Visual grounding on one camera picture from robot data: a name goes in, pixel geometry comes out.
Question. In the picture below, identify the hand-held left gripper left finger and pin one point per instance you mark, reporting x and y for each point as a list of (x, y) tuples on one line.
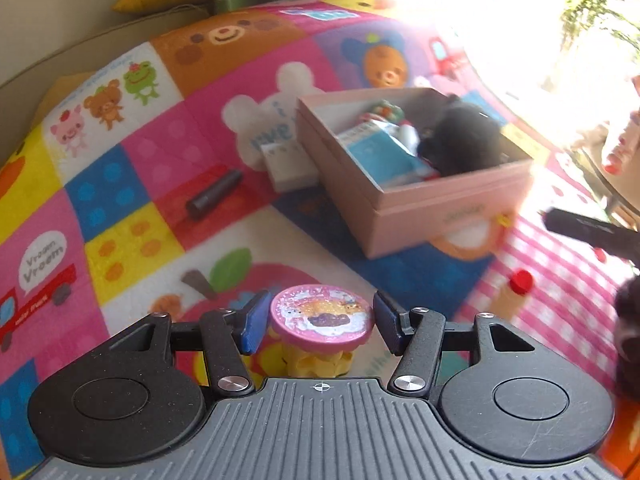
[(255, 322)]

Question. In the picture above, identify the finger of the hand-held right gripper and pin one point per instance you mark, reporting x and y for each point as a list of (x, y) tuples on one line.
[(590, 230)]

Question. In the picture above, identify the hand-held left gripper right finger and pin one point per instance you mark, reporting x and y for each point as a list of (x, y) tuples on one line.
[(387, 322)]

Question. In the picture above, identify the pink lid jelly cup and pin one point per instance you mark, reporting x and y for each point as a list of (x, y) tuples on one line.
[(322, 316)]

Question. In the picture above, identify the pink cardboard box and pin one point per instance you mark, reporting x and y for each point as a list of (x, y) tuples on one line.
[(440, 220)]

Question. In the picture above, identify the dark furry plush toy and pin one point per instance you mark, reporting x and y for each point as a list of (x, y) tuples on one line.
[(629, 340)]

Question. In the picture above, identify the black plush toy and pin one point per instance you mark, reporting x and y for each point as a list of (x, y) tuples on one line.
[(465, 135)]

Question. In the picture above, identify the blue white plastic packet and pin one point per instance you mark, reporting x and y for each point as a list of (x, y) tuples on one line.
[(375, 155)]

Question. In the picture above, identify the pink teal plush toy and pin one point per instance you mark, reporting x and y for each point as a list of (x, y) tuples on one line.
[(382, 110)]

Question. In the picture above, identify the red capped small bottle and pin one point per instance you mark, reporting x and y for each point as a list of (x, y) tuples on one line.
[(512, 295)]

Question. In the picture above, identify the black cylinder tube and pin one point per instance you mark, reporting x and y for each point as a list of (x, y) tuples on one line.
[(212, 195)]

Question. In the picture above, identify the small white box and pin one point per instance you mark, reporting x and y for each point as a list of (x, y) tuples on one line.
[(290, 167)]

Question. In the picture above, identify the white red rocket toy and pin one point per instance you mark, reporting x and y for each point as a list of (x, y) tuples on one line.
[(409, 137)]

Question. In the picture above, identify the colourful printed blanket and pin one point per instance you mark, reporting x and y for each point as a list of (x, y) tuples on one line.
[(150, 160)]

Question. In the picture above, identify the beige sofa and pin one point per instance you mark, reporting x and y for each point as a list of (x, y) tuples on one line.
[(60, 50)]

